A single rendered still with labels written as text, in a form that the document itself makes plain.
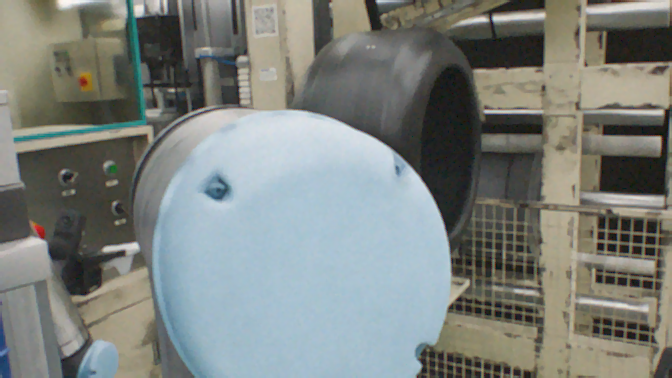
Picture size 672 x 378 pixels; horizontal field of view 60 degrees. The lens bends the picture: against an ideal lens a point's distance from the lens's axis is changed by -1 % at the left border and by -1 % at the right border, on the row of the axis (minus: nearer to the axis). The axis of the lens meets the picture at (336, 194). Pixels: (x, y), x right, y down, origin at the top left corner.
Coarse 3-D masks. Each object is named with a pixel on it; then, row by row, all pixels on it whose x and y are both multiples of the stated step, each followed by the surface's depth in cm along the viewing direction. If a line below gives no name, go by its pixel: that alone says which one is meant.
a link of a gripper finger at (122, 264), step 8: (104, 248) 114; (112, 248) 114; (120, 248) 115; (128, 248) 116; (136, 248) 117; (128, 256) 117; (104, 264) 114; (112, 264) 115; (120, 264) 116; (128, 264) 117; (120, 272) 116
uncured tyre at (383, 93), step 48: (336, 48) 130; (384, 48) 123; (432, 48) 126; (336, 96) 121; (384, 96) 116; (432, 96) 162; (384, 144) 115; (432, 144) 168; (480, 144) 156; (432, 192) 166
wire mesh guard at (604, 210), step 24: (504, 216) 168; (648, 216) 148; (504, 240) 169; (600, 240) 156; (504, 264) 170; (528, 264) 167; (624, 264) 154; (648, 312) 153; (600, 336) 161; (624, 336) 157; (480, 360) 181; (576, 360) 165; (624, 360) 159; (648, 360) 155
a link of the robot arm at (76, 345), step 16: (32, 224) 81; (48, 288) 82; (64, 288) 86; (64, 304) 85; (64, 320) 85; (80, 320) 89; (64, 336) 86; (80, 336) 88; (64, 352) 87; (80, 352) 89; (96, 352) 90; (112, 352) 93; (64, 368) 88; (80, 368) 89; (96, 368) 89; (112, 368) 93
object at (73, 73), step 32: (0, 0) 114; (32, 0) 120; (64, 0) 126; (96, 0) 133; (128, 0) 140; (0, 32) 114; (32, 32) 120; (64, 32) 126; (96, 32) 133; (128, 32) 141; (0, 64) 115; (32, 64) 121; (64, 64) 127; (96, 64) 134; (128, 64) 141; (32, 96) 121; (64, 96) 127; (96, 96) 134; (128, 96) 142; (32, 128) 122; (64, 128) 128; (96, 128) 134
